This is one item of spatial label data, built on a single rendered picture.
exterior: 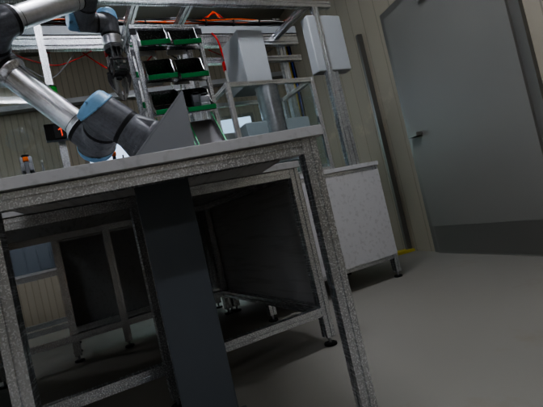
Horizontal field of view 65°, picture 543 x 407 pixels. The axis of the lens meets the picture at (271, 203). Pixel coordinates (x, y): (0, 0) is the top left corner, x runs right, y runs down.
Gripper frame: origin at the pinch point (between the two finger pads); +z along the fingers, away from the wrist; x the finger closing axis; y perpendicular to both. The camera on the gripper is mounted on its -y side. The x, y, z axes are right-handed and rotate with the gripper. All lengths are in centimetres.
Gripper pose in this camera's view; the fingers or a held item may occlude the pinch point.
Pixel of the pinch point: (124, 98)
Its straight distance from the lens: 187.2
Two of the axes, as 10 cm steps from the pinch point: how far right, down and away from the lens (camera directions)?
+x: 8.7, -1.8, 4.5
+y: 4.3, -1.2, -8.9
